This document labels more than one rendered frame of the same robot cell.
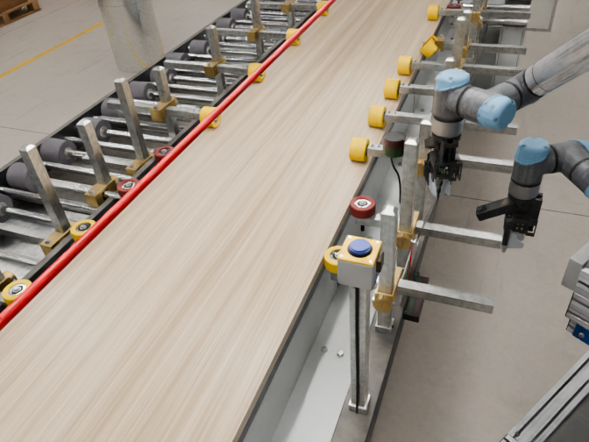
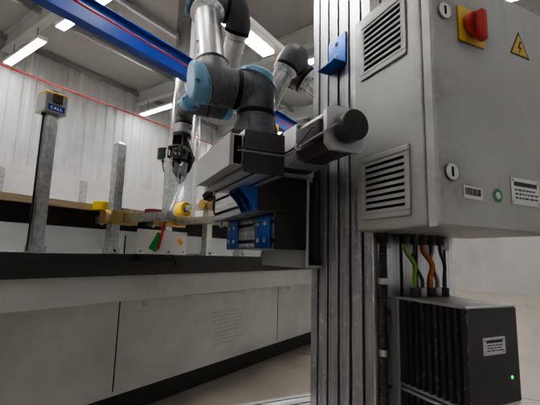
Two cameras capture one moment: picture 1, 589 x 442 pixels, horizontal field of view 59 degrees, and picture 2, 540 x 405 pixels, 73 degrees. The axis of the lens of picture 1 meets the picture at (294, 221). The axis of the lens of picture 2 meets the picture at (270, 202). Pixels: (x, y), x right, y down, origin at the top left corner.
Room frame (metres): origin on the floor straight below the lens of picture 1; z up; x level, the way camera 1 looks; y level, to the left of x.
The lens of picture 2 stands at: (-0.29, -1.05, 0.71)
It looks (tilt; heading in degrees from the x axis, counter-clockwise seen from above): 8 degrees up; 10
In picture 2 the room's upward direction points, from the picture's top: 2 degrees clockwise
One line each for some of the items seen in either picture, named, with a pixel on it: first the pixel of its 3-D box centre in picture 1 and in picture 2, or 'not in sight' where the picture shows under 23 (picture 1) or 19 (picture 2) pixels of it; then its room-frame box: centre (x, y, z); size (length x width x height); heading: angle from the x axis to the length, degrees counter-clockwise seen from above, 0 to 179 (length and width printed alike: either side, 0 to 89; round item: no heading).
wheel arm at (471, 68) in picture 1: (461, 67); not in sight; (2.13, -0.78, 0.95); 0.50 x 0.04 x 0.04; 65
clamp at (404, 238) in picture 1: (406, 229); (169, 221); (1.21, -0.34, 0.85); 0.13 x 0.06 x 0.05; 155
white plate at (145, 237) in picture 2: (409, 265); (163, 242); (1.16, -0.34, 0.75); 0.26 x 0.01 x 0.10; 155
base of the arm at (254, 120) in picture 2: not in sight; (255, 128); (0.76, -0.81, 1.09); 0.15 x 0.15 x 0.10
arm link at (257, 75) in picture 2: not in sight; (254, 92); (0.75, -0.80, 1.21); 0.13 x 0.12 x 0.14; 122
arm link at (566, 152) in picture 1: (571, 159); not in sight; (1.10, -0.72, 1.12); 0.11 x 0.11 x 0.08; 7
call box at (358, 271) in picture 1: (359, 263); (51, 106); (0.73, -0.12, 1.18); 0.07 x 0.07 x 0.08; 65
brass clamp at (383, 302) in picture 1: (387, 288); (119, 218); (0.99, -0.24, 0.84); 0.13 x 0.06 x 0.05; 155
